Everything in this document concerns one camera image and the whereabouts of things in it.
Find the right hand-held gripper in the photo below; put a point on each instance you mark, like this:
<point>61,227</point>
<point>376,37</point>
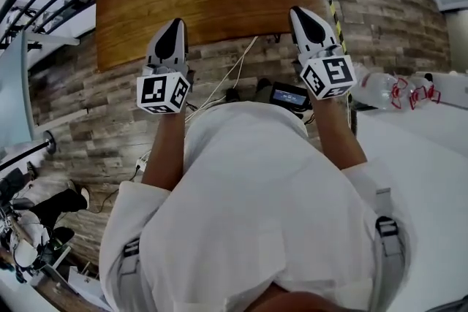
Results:
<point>329,76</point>

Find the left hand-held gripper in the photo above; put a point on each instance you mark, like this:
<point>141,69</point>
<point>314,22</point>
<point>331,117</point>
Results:
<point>164,91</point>

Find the person's right forearm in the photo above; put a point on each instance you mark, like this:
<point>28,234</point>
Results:
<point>338,135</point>

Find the person's left forearm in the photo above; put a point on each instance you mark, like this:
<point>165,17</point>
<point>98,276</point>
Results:
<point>166,150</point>

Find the black device with screen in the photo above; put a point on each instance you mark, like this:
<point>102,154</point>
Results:
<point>289,96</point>

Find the yellow black striped strip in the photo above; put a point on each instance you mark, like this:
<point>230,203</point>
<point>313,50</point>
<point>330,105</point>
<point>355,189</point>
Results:
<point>339,31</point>

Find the large clear plastic bottle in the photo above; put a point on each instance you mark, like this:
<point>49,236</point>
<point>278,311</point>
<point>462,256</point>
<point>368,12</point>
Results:
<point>380,87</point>

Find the person's black shoe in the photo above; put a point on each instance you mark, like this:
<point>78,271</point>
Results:
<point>232,95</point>
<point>264,88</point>

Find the white power strip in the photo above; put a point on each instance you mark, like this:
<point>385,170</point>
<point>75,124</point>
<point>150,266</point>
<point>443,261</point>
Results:
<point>142,164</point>

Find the small clear plastic bottle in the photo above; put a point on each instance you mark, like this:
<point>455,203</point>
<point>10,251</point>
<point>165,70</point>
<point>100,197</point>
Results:
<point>424,93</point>

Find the round metal stand base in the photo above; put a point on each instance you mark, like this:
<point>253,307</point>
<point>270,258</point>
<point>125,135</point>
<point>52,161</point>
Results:
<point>49,142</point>

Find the white table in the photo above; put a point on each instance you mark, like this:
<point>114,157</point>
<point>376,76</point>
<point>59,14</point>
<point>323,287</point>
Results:
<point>420,164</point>

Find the person's white shirt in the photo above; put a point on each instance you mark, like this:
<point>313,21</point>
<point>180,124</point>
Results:
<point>256,201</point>

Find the frosted glass panel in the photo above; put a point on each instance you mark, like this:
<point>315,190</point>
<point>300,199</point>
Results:
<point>14,95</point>

